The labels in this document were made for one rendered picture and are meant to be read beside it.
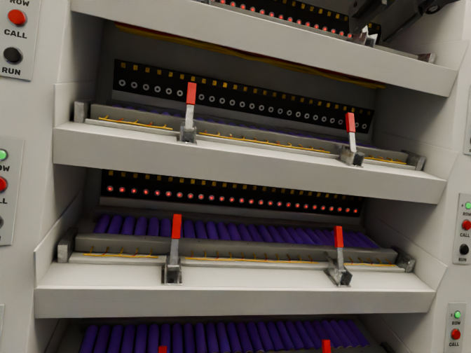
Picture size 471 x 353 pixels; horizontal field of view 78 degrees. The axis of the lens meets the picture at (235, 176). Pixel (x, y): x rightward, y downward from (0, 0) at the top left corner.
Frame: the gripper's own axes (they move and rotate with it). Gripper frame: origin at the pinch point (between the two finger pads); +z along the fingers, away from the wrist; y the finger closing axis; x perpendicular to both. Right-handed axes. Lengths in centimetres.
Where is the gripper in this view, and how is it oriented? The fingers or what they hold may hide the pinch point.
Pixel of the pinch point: (383, 10)
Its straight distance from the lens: 32.8
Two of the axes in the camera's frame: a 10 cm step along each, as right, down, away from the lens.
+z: -2.7, 1.9, 9.4
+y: 9.6, 1.0, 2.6
